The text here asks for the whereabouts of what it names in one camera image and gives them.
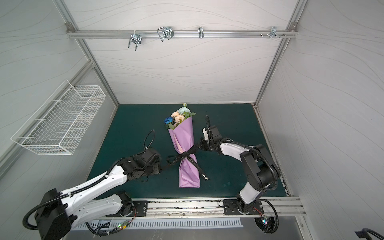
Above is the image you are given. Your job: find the black ribbon strap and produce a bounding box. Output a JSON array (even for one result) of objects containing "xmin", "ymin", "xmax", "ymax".
[{"xmin": 160, "ymin": 145, "xmax": 210, "ymax": 181}]

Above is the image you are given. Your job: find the pink purple wrapping paper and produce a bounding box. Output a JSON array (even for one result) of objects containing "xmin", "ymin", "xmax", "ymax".
[{"xmin": 168, "ymin": 117, "xmax": 200, "ymax": 188}]

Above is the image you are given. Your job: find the mint fake flower stem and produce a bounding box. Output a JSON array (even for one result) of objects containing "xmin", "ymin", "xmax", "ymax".
[{"xmin": 178, "ymin": 103, "xmax": 196, "ymax": 119}]

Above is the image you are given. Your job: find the blue fake flower stem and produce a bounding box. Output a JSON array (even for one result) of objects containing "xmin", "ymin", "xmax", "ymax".
[{"xmin": 164, "ymin": 117, "xmax": 175, "ymax": 129}]

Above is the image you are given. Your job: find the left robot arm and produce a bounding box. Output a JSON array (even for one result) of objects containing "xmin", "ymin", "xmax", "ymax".
[{"xmin": 22, "ymin": 148, "xmax": 161, "ymax": 240}]

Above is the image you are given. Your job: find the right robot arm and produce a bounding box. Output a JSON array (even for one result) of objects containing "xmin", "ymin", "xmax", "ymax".
[{"xmin": 200, "ymin": 126, "xmax": 281, "ymax": 209}]

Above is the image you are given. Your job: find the green table mat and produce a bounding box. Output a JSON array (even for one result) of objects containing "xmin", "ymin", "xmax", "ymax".
[{"xmin": 89, "ymin": 104, "xmax": 266, "ymax": 199}]

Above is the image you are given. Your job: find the white vent grille strip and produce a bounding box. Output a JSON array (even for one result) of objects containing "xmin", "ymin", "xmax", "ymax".
[{"xmin": 72, "ymin": 218, "xmax": 244, "ymax": 231}]

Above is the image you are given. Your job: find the metal U-bolt clamp middle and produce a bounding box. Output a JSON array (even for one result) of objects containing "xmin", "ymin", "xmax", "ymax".
[{"xmin": 157, "ymin": 26, "xmax": 175, "ymax": 42}]

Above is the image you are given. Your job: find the metal u-bolt clamp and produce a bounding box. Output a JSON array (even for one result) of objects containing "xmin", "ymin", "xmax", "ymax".
[
  {"xmin": 128, "ymin": 32, "xmax": 142, "ymax": 51},
  {"xmin": 157, "ymin": 26, "xmax": 175, "ymax": 42}
]

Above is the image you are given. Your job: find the metal bolt clamp right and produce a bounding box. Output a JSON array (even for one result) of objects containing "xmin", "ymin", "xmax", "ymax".
[{"xmin": 260, "ymin": 27, "xmax": 287, "ymax": 39}]

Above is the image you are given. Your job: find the metal U-bolt clamp left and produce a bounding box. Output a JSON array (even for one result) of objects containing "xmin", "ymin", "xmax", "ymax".
[{"xmin": 128, "ymin": 32, "xmax": 142, "ymax": 51}]

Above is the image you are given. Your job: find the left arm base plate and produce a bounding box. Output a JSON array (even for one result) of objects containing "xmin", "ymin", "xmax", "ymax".
[{"xmin": 106, "ymin": 201, "xmax": 148, "ymax": 218}]

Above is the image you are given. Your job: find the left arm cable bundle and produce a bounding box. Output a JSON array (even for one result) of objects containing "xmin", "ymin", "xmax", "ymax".
[{"xmin": 85, "ymin": 209, "xmax": 137, "ymax": 237}]

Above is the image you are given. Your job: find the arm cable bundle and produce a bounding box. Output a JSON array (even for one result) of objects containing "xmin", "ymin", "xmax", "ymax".
[
  {"xmin": 85, "ymin": 209, "xmax": 137, "ymax": 237},
  {"xmin": 254, "ymin": 199, "xmax": 280, "ymax": 234}
]

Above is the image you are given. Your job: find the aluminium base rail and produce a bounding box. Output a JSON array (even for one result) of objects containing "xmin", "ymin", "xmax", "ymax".
[{"xmin": 59, "ymin": 196, "xmax": 307, "ymax": 221}]

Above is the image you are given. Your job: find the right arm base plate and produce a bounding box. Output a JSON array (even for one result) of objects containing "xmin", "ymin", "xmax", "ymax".
[{"xmin": 219, "ymin": 198, "xmax": 264, "ymax": 216}]

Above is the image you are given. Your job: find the white wire basket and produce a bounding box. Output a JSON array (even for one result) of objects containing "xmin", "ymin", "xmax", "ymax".
[{"xmin": 11, "ymin": 80, "xmax": 106, "ymax": 156}]

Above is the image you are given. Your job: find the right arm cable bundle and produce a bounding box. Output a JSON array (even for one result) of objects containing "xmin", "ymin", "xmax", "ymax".
[{"xmin": 254, "ymin": 199, "xmax": 280, "ymax": 234}]

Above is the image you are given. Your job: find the metal bracket clamp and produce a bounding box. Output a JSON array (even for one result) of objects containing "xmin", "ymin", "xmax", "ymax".
[{"xmin": 198, "ymin": 27, "xmax": 204, "ymax": 39}]

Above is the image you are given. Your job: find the aluminium crossbar rail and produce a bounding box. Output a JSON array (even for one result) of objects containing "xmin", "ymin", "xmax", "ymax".
[{"xmin": 67, "ymin": 29, "xmax": 299, "ymax": 39}]

